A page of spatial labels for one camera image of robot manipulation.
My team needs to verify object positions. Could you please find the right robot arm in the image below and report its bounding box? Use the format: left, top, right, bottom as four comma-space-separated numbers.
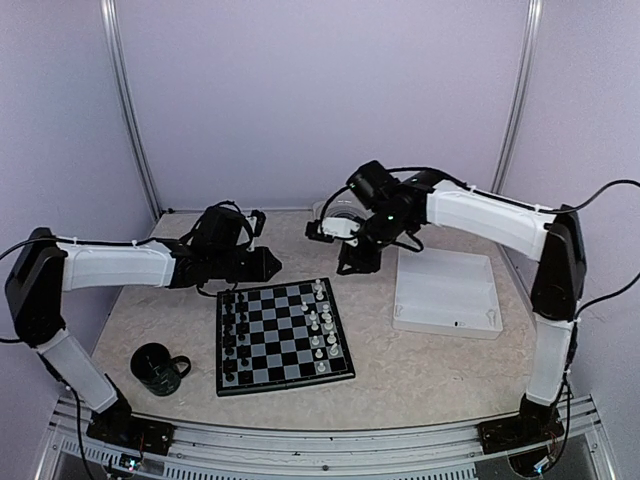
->
320, 160, 586, 444

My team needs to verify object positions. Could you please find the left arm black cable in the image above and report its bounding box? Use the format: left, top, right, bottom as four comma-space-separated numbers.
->
0, 199, 251, 346

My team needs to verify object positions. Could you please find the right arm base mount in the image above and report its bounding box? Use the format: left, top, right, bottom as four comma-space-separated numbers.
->
477, 415, 565, 455

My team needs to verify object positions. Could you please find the black mug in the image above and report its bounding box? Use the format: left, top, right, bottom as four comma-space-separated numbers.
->
130, 342, 192, 397

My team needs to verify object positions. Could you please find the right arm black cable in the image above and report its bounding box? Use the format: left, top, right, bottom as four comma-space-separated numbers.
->
554, 179, 640, 311

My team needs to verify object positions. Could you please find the left aluminium frame post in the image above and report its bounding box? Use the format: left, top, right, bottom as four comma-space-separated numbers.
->
100, 0, 163, 220

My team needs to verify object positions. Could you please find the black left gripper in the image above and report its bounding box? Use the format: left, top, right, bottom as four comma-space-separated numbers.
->
210, 245, 282, 282

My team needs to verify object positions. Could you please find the white plastic tray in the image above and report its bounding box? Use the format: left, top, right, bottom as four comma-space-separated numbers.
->
392, 248, 503, 340

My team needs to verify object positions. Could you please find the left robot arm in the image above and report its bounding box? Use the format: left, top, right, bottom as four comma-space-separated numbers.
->
4, 201, 282, 445

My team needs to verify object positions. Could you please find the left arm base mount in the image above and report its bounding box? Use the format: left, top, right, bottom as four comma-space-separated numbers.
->
87, 412, 175, 456

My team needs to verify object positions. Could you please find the white chess bishop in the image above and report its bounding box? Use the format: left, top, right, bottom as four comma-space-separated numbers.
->
321, 304, 332, 322

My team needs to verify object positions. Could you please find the aluminium frame post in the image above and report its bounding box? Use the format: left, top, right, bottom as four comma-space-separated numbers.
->
491, 0, 544, 193
100, 0, 163, 220

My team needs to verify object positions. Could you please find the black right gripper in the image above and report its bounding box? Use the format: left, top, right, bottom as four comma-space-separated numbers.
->
337, 207, 413, 275

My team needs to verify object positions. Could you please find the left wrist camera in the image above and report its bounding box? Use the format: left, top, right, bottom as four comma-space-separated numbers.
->
245, 209, 266, 252

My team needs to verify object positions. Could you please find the grey swirl ceramic plate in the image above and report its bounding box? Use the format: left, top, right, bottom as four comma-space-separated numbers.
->
312, 200, 371, 220

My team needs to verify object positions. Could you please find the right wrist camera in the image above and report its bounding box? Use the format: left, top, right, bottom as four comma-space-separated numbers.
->
305, 217, 360, 247

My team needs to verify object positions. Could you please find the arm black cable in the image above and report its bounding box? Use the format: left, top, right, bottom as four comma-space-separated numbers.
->
0, 199, 251, 346
554, 179, 640, 311

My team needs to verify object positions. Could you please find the right aluminium frame post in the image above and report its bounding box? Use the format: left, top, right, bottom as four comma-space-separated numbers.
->
491, 0, 544, 193

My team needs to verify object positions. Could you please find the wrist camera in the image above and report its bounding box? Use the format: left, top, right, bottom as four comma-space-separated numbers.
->
305, 217, 360, 247
245, 209, 266, 252

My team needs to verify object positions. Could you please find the black and grey chessboard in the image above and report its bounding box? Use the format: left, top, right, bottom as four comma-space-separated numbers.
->
215, 277, 356, 397

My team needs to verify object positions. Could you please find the aluminium front rail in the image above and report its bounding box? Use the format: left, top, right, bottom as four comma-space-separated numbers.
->
33, 397, 619, 479

